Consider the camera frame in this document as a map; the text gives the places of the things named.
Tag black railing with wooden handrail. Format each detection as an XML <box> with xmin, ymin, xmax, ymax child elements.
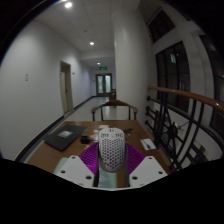
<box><xmin>144</xmin><ymin>85</ymin><xmax>224</xmax><ymax>172</ymax></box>

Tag white notepad with pen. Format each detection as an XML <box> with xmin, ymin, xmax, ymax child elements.
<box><xmin>139</xmin><ymin>137</ymin><xmax>157</xmax><ymax>151</ymax></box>

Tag dark framed window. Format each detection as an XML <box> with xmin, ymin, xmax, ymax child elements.
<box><xmin>155</xmin><ymin>41</ymin><xmax>191</xmax><ymax>113</ymax></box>

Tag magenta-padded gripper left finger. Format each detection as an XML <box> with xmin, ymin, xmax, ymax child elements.
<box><xmin>54</xmin><ymin>142</ymin><xmax>100</xmax><ymax>188</ymax></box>

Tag small black charger block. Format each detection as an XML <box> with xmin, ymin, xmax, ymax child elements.
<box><xmin>80</xmin><ymin>134</ymin><xmax>91</xmax><ymax>145</ymax></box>

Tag white side door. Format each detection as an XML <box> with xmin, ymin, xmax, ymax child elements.
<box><xmin>59</xmin><ymin>60</ymin><xmax>75</xmax><ymax>115</ymax></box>

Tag dark closed laptop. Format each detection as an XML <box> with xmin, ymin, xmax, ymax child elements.
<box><xmin>43</xmin><ymin>123</ymin><xmax>89</xmax><ymax>152</ymax></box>

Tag glazed double door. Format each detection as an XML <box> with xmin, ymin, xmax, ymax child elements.
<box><xmin>95</xmin><ymin>73</ymin><xmax>114</xmax><ymax>98</ymax></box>

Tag wooden armchair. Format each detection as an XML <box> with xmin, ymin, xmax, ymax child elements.
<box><xmin>90</xmin><ymin>99</ymin><xmax>139</xmax><ymax>122</ymax></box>

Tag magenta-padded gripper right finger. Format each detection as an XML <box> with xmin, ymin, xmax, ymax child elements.
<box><xmin>124</xmin><ymin>142</ymin><xmax>168</xmax><ymax>188</ymax></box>

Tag ceiling lights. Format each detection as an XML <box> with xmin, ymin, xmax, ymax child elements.
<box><xmin>63</xmin><ymin>1</ymin><xmax>102</xmax><ymax>66</ymax></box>

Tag white perforated computer mouse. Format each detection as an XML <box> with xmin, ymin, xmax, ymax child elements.
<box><xmin>98</xmin><ymin>127</ymin><xmax>127</xmax><ymax>174</ymax></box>

